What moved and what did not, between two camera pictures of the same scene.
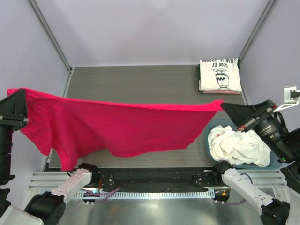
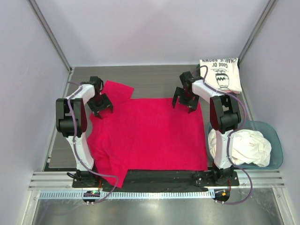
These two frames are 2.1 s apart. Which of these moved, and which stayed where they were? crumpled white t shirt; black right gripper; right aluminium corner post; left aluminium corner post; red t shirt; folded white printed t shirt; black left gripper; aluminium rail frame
Moved: black right gripper; red t shirt; black left gripper
Stayed: left aluminium corner post; right aluminium corner post; aluminium rail frame; folded white printed t shirt; crumpled white t shirt
